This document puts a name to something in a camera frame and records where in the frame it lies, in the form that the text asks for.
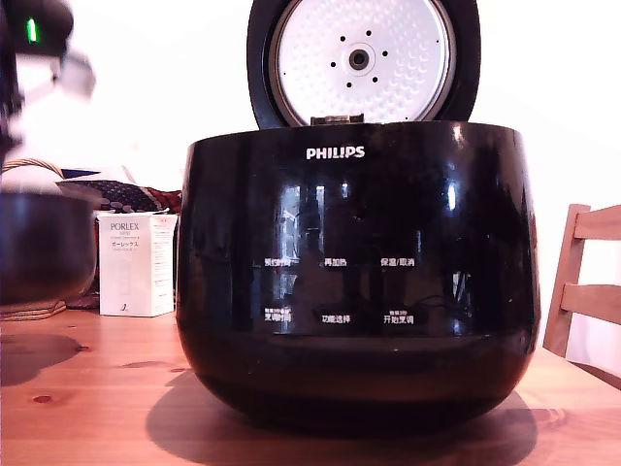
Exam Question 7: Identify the dark metallic pot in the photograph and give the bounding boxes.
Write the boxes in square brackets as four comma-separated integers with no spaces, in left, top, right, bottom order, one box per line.
[0,190,99,307]

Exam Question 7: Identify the light wooden chair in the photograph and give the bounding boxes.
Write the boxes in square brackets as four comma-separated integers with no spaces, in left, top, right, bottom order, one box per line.
[541,203,621,376]

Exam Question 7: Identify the pale grey camera box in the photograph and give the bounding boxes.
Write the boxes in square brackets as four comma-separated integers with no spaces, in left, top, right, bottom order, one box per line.
[34,50,97,101]

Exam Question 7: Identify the dark dotted patterned cushion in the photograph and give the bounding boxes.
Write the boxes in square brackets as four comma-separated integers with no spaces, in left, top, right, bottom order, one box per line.
[54,179,184,216]

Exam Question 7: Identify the black Philips rice cooker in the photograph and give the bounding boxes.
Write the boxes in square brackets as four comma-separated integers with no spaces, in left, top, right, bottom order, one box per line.
[175,120,541,430]

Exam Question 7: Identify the woven wicker basket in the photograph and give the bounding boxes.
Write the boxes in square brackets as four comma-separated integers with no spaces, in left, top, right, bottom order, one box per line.
[0,158,68,322]

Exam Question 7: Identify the white Porlex cardboard box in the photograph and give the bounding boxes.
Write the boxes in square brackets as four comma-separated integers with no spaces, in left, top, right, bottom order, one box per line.
[97,212,179,318]

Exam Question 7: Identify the white and blue cushion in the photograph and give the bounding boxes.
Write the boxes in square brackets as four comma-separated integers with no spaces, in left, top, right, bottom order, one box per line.
[59,165,140,184]

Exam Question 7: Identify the black rice cooker lid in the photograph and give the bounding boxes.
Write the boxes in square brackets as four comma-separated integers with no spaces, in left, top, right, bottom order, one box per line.
[245,0,481,131]

